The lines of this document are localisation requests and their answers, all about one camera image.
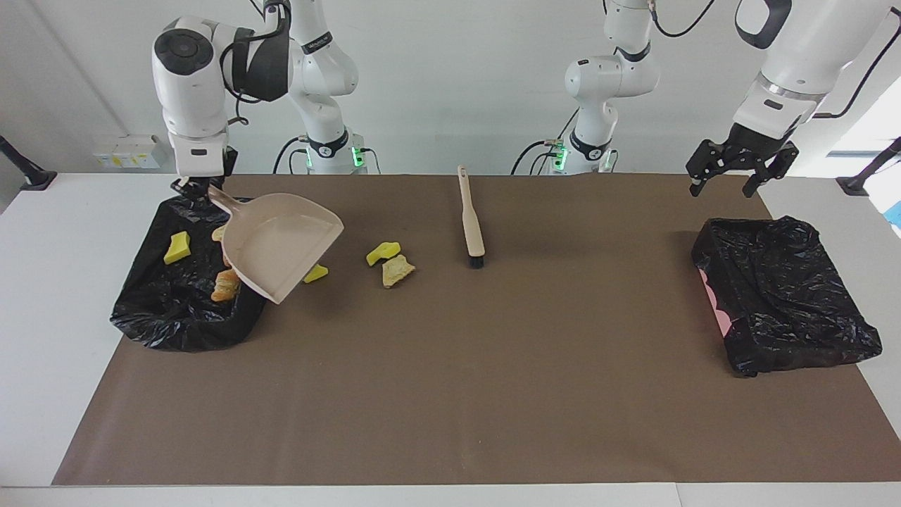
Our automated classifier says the small yellow sponge wedge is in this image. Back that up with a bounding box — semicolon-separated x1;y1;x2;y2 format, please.
163;231;192;265

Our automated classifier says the beige plastic dustpan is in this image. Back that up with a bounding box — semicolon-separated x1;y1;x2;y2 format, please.
206;184;345;305

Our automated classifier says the orange croissant piece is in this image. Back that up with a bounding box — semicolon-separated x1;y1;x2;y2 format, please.
210;268;242;303

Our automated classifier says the pale beige bread chunk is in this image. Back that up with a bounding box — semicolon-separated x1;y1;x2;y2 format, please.
382;254;416;289

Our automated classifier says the beige brush with black bristles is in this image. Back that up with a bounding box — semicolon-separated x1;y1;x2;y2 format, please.
457;165;486;269

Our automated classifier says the pink bin with black bag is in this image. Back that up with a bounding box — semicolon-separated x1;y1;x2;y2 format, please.
691;215;883;378

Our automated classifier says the bin lined with black bag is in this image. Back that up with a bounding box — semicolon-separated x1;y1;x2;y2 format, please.
110;195;286;352

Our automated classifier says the brown table mat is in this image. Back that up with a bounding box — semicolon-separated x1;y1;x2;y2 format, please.
51;174;901;487

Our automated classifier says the white wall socket box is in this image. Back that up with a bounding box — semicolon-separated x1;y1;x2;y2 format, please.
93;135;170;170

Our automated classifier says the black right base cable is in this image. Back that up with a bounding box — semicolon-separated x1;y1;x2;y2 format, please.
273;136;310;175

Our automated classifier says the black base cable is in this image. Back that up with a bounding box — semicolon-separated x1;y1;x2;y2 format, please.
273;136;310;175
510;109;581;175

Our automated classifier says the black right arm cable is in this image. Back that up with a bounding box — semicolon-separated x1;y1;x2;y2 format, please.
220;0;293;127

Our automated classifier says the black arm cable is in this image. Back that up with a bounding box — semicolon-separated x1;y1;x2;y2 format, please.
220;0;293;127
809;0;901;119

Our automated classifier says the black camera stand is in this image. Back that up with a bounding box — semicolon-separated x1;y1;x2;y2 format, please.
0;135;58;192
836;137;901;196

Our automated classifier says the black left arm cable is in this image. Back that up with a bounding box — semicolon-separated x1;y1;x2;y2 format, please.
809;0;901;119

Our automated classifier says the black left base cable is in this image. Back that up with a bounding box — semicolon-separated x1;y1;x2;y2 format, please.
510;109;581;175

